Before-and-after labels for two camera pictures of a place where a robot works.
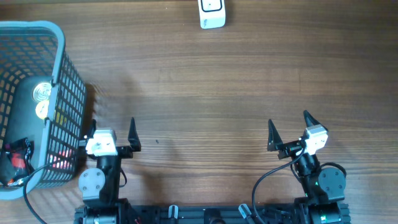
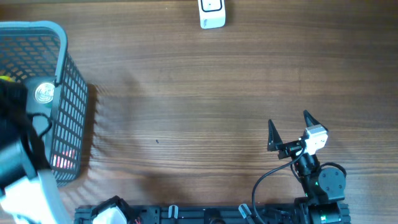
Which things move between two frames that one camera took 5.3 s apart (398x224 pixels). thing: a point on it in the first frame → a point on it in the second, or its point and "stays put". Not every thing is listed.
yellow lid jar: [41, 109] → [4, 77]
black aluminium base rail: [249, 214] stays put
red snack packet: [61, 159] stays put
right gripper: [275, 142] stays put
